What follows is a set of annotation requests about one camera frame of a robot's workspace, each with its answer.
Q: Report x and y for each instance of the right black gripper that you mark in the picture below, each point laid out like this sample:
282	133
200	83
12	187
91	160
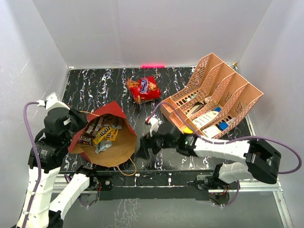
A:
147	141

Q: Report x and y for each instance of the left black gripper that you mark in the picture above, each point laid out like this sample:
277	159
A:
82	117

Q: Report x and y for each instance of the red paper bag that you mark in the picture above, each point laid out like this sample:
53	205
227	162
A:
122	148

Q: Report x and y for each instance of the red cookie snack bag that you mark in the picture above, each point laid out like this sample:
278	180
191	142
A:
143	90

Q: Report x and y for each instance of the pink plastic file organizer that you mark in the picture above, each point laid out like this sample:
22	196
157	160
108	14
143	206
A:
213	86

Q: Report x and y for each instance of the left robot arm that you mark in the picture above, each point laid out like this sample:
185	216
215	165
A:
49	148

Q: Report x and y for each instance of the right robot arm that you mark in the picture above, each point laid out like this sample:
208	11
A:
251	159

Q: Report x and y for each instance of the brown candy packet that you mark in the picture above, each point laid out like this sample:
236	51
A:
90	132

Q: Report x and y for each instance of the yellow candy packet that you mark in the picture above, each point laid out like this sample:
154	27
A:
106	133

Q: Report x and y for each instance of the yellow cube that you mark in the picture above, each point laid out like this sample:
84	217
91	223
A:
187	130

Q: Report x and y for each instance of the white label card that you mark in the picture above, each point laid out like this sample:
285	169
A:
205	119

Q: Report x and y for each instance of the white card pack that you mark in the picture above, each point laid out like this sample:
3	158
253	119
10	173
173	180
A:
211	132

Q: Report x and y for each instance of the pink tape strip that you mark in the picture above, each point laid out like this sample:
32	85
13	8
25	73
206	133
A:
153	66

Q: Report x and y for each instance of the blue cube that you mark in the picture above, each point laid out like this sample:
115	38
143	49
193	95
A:
223	125

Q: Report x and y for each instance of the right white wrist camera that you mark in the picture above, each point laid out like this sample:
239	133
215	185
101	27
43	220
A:
153	123

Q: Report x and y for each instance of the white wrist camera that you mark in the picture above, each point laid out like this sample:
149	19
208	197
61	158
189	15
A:
153	123
52	101

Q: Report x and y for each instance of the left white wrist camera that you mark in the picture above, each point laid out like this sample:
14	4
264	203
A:
52	101

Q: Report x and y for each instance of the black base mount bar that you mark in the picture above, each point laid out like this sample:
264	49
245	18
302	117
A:
176	184

